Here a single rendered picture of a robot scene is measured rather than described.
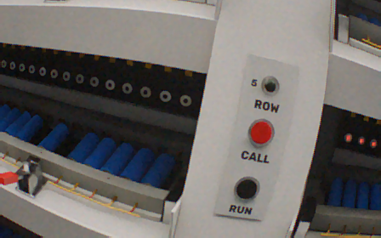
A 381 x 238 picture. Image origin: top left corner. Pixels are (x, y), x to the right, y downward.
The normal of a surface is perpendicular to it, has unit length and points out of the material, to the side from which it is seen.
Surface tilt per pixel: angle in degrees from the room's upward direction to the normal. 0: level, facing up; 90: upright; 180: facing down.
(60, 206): 19
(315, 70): 90
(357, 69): 109
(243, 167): 90
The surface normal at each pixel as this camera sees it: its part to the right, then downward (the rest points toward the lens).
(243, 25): -0.21, 0.05
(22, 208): -0.26, 0.36
